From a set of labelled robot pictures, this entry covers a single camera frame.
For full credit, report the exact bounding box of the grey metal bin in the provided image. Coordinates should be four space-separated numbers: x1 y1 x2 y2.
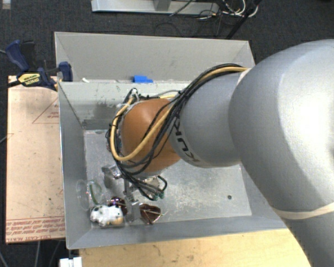
55 31 288 250

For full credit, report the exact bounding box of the clear glass cup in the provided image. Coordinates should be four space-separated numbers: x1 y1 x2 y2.
76 179 105 211

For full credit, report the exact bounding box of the white spotted toy animal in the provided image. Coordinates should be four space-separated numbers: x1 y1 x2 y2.
89 204 125 228

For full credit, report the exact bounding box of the blue plastic block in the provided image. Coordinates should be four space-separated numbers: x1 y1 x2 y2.
133 75 154 84

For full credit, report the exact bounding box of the brown cardboard board, red print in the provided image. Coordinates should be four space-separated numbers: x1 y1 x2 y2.
5 75 66 244

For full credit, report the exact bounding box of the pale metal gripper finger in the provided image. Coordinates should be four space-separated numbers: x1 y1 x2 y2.
101 164 122 189
125 200 141 223

